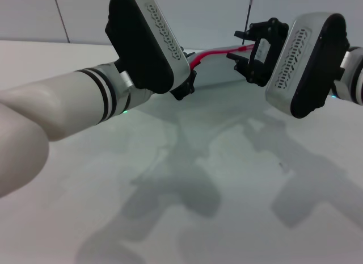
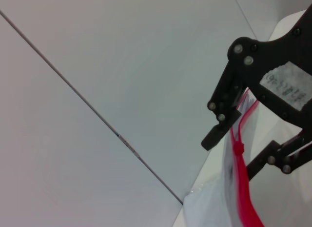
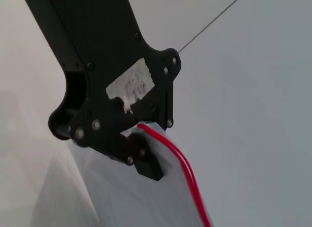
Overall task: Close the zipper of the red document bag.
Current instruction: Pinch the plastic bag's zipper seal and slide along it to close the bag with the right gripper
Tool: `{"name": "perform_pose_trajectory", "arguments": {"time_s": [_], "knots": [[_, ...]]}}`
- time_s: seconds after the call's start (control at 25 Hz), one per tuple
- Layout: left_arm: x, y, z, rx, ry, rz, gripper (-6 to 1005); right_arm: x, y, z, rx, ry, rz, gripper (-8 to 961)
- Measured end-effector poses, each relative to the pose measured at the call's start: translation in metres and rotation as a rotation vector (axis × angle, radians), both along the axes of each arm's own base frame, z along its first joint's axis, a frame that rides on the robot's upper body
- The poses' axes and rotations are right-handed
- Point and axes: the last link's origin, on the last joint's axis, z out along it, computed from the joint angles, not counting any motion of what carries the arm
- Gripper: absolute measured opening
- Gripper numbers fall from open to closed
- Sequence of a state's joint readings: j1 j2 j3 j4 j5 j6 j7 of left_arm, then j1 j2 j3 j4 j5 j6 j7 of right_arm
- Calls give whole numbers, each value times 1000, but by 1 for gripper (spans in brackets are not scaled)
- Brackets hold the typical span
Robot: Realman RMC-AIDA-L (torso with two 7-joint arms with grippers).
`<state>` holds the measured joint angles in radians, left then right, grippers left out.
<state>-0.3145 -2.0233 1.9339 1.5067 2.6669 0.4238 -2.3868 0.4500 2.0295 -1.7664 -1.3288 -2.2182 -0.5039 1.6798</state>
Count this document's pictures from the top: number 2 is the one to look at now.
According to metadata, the red zipper slider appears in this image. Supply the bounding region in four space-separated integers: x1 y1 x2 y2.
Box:
234 142 245 155

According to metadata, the clear red-zip document bag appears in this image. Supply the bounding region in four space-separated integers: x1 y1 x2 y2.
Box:
182 87 269 227

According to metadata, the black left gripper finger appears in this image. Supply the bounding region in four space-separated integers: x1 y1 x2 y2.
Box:
201 37 259 151
245 136 312 182

